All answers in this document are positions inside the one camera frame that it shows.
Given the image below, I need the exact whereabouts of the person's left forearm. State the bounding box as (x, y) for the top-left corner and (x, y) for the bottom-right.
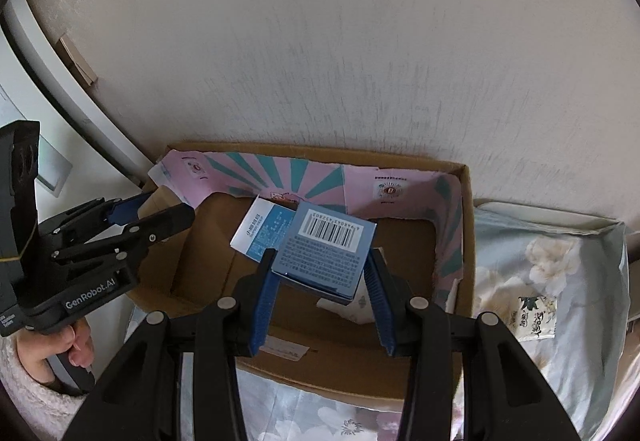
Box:
(0, 333), (88, 441)

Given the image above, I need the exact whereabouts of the pink and teal cardboard liner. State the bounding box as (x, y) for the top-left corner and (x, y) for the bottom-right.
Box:
(149, 148), (465, 314)

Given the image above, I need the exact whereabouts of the white and blue box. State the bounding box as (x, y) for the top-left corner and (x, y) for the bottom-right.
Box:
(231, 195), (301, 264)

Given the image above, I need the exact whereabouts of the white window frame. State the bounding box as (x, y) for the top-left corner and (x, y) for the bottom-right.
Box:
(0, 0), (162, 199)

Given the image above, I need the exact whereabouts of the small brown cardboard piece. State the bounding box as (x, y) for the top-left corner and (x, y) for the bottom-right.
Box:
(55, 35), (99, 86)

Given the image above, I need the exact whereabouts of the white paper packet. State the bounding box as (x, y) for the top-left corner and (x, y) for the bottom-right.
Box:
(315, 246), (387, 327)

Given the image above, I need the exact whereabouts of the person's left hand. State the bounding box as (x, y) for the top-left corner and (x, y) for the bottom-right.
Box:
(15, 315), (96, 382)

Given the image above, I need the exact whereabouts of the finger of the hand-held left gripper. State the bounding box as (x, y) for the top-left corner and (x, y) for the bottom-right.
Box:
(40, 192), (157, 244)
(52, 204), (196, 272)

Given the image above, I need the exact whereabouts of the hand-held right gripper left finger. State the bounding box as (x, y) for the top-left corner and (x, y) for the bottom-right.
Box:
(60, 248), (279, 441)

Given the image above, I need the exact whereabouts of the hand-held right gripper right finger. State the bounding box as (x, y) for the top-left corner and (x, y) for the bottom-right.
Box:
(362, 248), (576, 441)

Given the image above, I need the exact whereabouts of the brown cardboard box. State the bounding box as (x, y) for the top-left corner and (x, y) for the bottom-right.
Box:
(125, 143), (473, 414)

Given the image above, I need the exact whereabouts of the white shipping label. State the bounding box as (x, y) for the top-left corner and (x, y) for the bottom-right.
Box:
(260, 337), (311, 362)

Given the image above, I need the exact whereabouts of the floral bedsheet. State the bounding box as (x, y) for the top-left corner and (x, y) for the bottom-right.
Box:
(125, 208), (632, 441)

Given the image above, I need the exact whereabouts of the blue box with barcode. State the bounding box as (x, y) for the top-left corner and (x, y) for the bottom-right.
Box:
(272, 202), (378, 306)

